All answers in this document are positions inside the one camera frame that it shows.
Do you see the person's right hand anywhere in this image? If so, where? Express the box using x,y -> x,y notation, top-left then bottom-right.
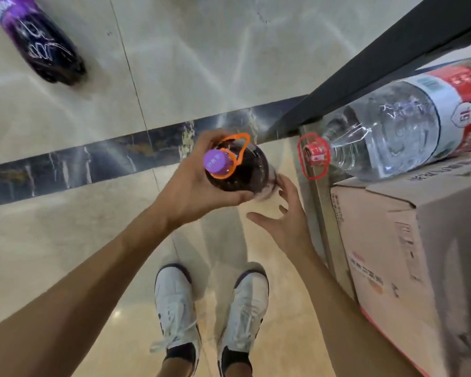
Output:
246,173 -> 319,258

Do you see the person's left hand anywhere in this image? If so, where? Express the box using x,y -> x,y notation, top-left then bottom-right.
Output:
151,129 -> 256,232

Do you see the purple soda bottle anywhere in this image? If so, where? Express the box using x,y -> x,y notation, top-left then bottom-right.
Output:
0,0 -> 88,86
202,133 -> 279,201

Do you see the person's left forearm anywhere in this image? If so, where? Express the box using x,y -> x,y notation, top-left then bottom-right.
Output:
0,207 -> 173,377

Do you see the person's right forearm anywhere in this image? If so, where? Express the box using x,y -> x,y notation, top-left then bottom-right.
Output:
294,247 -> 421,377

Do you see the person's right white shoe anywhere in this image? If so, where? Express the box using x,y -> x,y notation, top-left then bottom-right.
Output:
217,269 -> 271,377

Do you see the person's white shoe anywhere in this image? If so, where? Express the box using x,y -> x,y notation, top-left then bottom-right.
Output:
217,269 -> 271,377
149,262 -> 202,375

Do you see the person's left white shoe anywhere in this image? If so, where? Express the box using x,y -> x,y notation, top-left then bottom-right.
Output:
149,262 -> 202,375

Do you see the person's right leg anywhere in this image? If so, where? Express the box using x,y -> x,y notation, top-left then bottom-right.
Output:
226,363 -> 254,377

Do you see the person's leg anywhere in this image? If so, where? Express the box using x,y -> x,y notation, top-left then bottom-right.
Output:
156,357 -> 195,377
226,363 -> 254,377

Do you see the person's left leg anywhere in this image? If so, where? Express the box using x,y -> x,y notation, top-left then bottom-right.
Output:
156,357 -> 195,377

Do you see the pink white carton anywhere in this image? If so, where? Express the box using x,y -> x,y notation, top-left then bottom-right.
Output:
329,151 -> 471,377

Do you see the clear large water bottle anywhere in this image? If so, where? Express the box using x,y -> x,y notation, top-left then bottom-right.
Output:
297,58 -> 471,182

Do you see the dark metal display table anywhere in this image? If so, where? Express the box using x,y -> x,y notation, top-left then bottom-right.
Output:
274,0 -> 471,303

